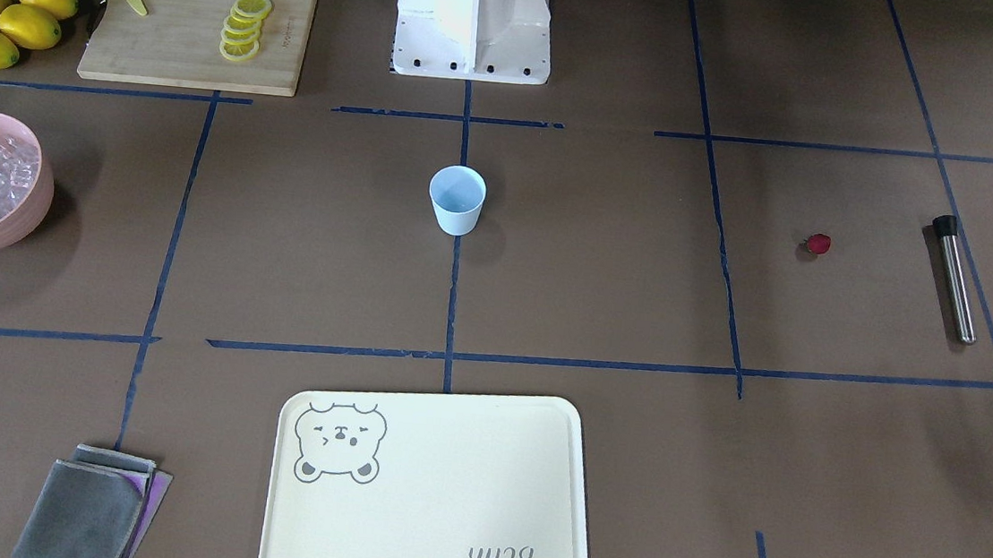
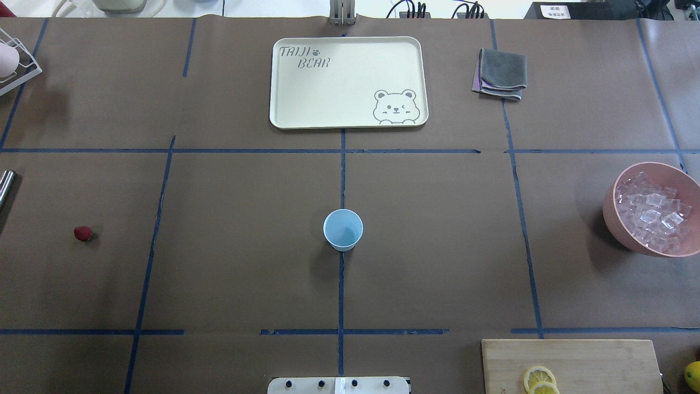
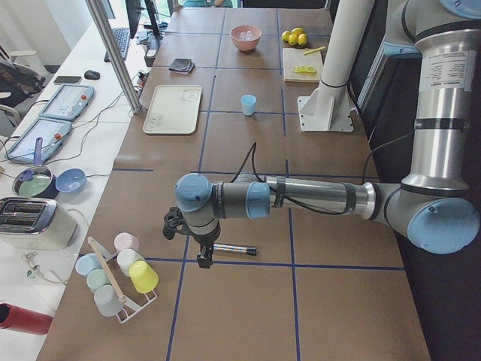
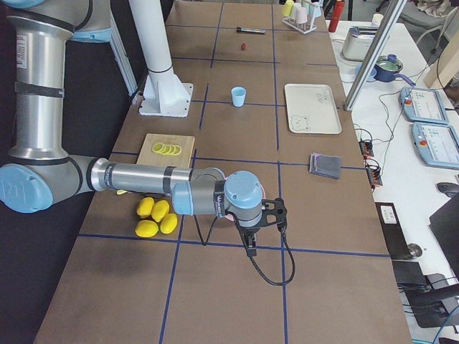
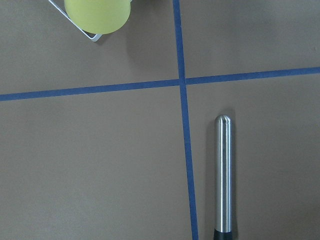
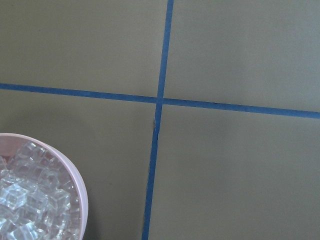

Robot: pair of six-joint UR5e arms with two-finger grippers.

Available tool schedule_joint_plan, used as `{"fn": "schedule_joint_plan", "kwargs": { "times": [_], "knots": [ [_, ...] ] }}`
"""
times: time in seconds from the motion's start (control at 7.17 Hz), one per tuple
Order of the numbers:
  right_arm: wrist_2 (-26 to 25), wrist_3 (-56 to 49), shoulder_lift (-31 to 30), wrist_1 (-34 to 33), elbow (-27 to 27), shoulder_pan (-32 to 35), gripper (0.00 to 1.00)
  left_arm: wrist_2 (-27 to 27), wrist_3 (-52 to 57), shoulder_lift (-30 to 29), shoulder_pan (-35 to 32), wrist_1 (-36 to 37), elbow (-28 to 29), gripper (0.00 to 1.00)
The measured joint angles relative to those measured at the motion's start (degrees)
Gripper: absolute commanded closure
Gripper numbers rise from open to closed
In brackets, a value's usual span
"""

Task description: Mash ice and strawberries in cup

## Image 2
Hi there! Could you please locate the red strawberry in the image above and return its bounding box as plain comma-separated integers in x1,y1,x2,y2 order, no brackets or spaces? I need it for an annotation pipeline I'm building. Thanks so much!
73,226,94,242

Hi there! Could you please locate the wooden cutting board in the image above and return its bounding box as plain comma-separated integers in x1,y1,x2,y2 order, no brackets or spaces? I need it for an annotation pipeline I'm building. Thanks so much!
481,339,663,393

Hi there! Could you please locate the white wire cup rack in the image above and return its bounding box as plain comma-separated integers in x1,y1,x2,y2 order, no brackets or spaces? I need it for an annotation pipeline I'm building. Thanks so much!
1,29,43,96

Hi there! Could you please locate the whole yellow lemon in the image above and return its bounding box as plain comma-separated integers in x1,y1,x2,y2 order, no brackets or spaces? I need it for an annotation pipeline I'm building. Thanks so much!
683,361,700,393

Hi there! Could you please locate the pink cup on rack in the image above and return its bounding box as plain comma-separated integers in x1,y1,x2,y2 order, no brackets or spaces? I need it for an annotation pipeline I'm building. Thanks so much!
0,42,20,78

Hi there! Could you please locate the steel muddler black tip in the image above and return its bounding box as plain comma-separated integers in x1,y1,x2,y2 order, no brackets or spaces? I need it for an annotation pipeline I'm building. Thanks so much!
0,170,16,209

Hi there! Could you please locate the folded grey cloth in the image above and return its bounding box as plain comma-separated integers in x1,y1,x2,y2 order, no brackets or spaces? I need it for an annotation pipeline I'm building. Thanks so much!
471,48,528,102

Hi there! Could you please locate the aluminium frame post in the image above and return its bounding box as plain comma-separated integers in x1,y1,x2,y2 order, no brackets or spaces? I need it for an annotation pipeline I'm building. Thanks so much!
329,0,357,26

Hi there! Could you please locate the lemon slices stack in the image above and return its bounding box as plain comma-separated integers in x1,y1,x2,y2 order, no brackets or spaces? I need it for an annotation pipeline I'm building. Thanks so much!
522,365,560,393

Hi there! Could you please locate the cream bear serving tray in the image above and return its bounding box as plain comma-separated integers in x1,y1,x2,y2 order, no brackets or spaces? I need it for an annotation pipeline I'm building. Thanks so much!
269,37,429,130

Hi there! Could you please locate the pink bowl of ice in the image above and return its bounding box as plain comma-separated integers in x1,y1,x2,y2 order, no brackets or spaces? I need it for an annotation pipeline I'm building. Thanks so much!
603,162,699,257

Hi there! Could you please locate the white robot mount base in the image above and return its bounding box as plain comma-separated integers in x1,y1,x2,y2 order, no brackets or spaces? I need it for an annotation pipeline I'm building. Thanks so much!
267,376,412,393

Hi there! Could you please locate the light blue plastic cup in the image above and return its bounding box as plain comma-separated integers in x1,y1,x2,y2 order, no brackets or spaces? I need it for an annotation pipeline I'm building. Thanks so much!
323,209,364,252

